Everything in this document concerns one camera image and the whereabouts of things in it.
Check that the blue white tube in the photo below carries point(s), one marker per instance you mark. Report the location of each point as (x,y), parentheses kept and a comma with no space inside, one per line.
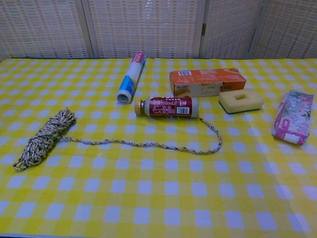
(131,79)

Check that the brown label drink bottle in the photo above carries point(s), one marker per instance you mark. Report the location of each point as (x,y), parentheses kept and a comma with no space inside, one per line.
(168,106)

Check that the orange cardboard box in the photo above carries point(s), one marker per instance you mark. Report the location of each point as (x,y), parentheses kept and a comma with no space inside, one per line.
(205,77)

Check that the yellow sponge with hole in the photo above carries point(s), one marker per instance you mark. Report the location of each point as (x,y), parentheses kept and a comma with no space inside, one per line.
(227,101)

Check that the yellow checked tablecloth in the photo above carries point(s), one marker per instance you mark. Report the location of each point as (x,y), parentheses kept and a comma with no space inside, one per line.
(158,198)

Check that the woven folding screen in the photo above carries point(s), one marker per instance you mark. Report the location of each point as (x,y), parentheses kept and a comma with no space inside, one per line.
(148,24)

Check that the brass screen hinge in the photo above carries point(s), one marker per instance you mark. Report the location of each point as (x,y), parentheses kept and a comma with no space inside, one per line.
(204,28)

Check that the floral tissue pack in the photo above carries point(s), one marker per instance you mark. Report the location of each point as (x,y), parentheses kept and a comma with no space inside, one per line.
(292,116)

